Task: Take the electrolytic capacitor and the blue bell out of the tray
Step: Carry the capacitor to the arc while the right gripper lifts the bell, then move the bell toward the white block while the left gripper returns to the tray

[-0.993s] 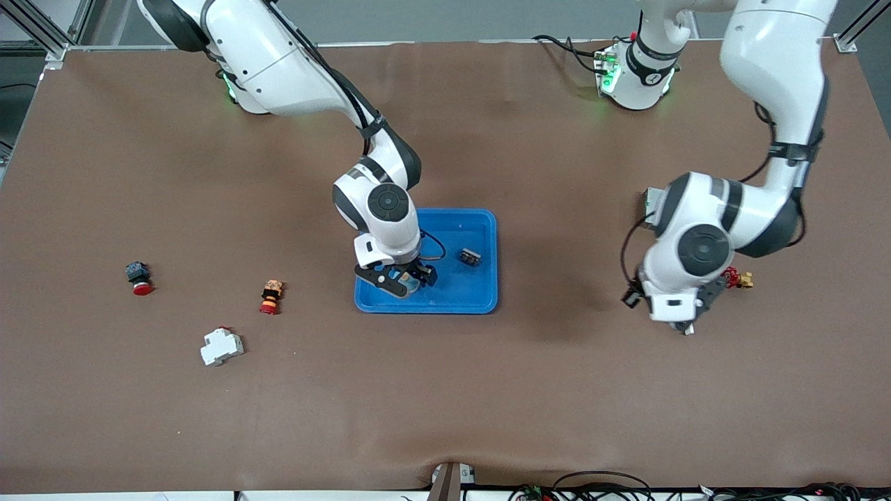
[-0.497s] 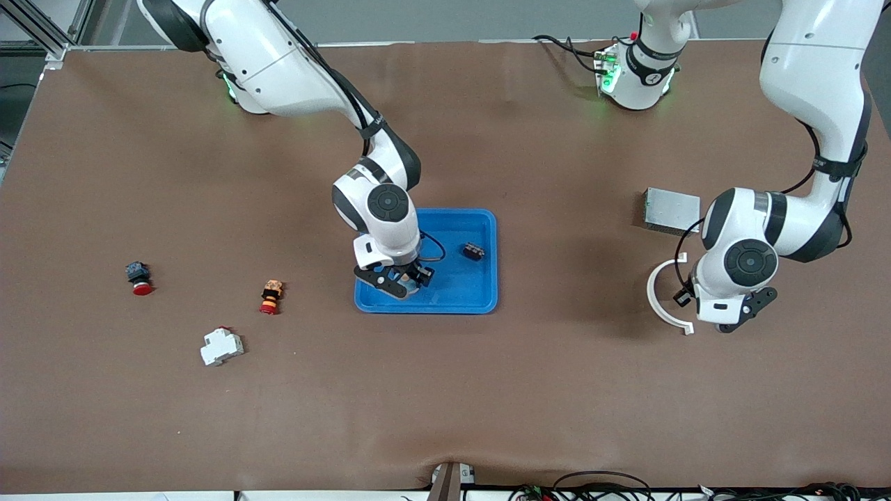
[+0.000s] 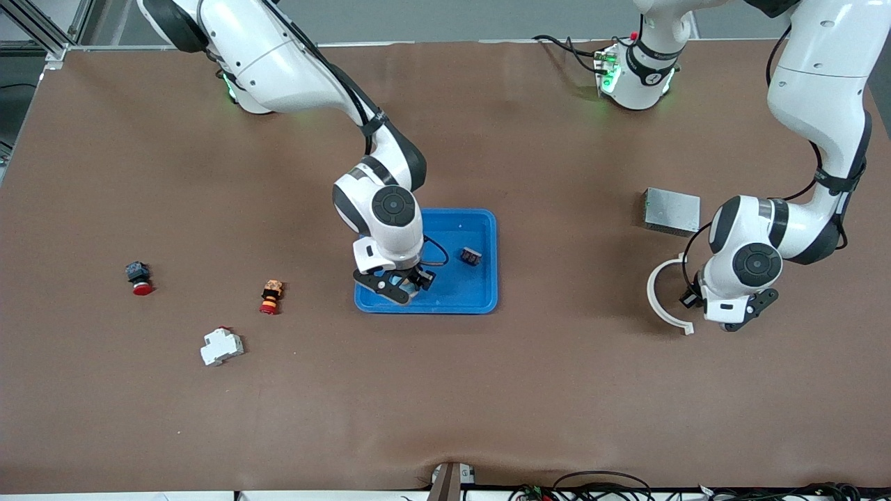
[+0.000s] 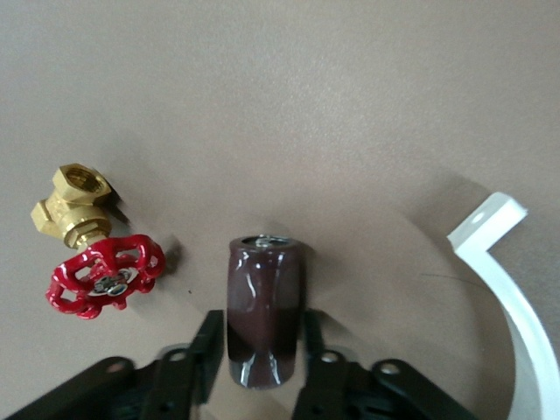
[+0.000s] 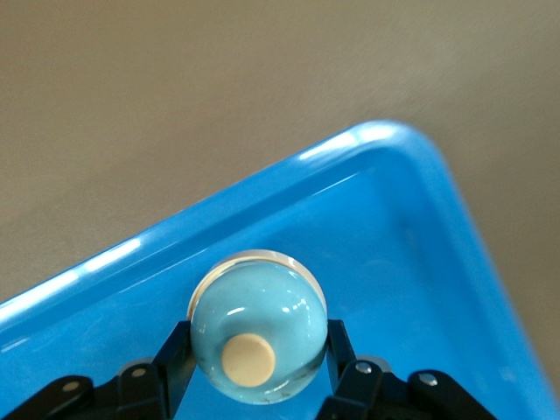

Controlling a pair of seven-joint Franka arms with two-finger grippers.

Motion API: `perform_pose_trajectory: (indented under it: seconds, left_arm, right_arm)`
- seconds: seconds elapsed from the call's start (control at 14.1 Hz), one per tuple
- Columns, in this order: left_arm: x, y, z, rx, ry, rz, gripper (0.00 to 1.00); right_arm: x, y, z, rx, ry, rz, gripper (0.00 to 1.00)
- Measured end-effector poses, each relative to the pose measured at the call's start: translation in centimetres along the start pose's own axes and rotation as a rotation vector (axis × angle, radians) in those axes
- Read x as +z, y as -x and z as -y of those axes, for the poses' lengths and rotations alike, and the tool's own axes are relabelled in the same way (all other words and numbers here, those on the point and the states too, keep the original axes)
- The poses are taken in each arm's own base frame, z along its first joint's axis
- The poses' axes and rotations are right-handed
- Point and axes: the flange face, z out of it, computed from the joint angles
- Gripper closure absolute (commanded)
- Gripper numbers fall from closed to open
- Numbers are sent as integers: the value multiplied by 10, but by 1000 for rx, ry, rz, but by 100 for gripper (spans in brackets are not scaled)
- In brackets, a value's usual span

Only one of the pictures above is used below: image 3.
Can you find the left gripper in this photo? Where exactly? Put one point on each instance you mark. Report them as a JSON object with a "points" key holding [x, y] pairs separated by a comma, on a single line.
{"points": [[691, 297]]}

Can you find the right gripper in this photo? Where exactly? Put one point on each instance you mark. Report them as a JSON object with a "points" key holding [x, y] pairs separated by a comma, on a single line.
{"points": [[420, 276]]}

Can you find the light blue bell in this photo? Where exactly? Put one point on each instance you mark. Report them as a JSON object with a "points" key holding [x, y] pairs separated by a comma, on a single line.
{"points": [[400, 282]]}

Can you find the black capacitor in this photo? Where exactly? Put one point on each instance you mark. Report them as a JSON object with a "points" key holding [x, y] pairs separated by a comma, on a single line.
{"points": [[472, 256]]}

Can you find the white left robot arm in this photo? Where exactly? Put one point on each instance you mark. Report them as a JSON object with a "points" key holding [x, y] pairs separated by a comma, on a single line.
{"points": [[821, 83]]}

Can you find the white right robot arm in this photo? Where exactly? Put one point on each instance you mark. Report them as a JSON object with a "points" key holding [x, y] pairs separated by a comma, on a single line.
{"points": [[278, 62]]}

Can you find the blue plastic tray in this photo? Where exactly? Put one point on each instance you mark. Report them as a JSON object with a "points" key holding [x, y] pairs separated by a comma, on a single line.
{"points": [[459, 285]]}

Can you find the brown table mat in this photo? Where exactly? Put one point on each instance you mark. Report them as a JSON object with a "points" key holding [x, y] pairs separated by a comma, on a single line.
{"points": [[445, 390]]}

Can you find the grey metal box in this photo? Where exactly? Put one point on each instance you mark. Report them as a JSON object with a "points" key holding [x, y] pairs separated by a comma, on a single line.
{"points": [[672, 211]]}

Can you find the white circuit breaker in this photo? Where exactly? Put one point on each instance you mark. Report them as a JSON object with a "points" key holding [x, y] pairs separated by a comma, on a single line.
{"points": [[221, 346]]}

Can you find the grey table clamp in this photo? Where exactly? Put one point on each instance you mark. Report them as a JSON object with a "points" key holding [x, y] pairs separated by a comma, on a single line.
{"points": [[449, 483]]}

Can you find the black red emergency button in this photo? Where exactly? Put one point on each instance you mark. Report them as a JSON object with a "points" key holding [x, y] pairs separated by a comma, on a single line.
{"points": [[138, 275]]}

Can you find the white curved plastic bracket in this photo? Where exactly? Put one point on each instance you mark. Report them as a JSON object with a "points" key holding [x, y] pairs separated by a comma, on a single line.
{"points": [[654, 306]]}

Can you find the aluminium frame profile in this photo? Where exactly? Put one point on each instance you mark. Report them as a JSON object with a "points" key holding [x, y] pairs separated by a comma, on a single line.
{"points": [[49, 38]]}

